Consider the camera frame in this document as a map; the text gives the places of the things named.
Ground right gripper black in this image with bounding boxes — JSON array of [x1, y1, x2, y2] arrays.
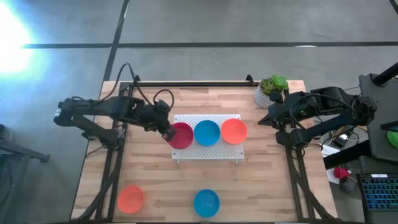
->
[[257, 101, 294, 129]]

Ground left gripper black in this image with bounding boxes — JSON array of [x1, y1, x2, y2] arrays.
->
[[136, 104, 178, 144]]

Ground small red plastic bowl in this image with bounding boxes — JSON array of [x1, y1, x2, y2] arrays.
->
[[167, 121, 195, 150]]

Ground small orange plastic bowl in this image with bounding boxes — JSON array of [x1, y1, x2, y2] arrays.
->
[[221, 118, 249, 145], [117, 185, 146, 215]]

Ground small blue plastic bowl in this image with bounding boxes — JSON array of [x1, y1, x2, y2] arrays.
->
[[193, 189, 221, 218], [193, 119, 221, 147]]

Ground succulent in patterned white pot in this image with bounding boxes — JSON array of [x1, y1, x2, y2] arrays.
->
[[254, 74, 290, 109]]

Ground white perforated metal shelf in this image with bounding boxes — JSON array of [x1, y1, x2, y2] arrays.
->
[[171, 113, 245, 164]]

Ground white paper sheet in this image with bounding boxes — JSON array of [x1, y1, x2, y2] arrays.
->
[[320, 144, 341, 158]]

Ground small black and white device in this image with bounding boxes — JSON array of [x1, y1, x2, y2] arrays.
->
[[332, 133, 349, 149]]

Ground small red object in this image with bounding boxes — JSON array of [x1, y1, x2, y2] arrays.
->
[[333, 167, 351, 180]]

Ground dark grey computer case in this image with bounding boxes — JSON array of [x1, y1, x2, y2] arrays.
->
[[358, 73, 398, 162]]

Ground green round object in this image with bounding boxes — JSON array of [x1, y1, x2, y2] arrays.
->
[[386, 130, 398, 149]]

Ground thick black pole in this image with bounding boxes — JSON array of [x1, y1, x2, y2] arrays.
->
[[372, 62, 398, 87]]

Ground backlit computer keyboard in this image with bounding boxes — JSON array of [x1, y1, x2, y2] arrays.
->
[[357, 174, 398, 215]]

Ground black floor stand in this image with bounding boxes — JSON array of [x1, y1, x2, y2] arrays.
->
[[0, 124, 51, 164]]

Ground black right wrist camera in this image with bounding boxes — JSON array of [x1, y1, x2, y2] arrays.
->
[[269, 91, 285, 104]]

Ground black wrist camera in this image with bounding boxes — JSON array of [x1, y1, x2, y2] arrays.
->
[[154, 99, 171, 114], [269, 91, 285, 104]]

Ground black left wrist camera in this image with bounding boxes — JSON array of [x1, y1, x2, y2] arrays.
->
[[154, 99, 171, 114]]

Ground black camera cable loop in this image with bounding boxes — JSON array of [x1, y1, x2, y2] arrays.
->
[[152, 88, 175, 113]]

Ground black metal rig frame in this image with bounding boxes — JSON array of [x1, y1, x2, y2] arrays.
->
[[74, 79, 336, 223]]

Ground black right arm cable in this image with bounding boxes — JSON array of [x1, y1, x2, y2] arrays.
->
[[289, 93, 358, 130]]

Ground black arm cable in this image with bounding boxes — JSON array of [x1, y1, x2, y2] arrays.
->
[[289, 93, 358, 130], [93, 62, 155, 106]]

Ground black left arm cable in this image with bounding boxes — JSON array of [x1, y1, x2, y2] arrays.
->
[[93, 62, 155, 106]]

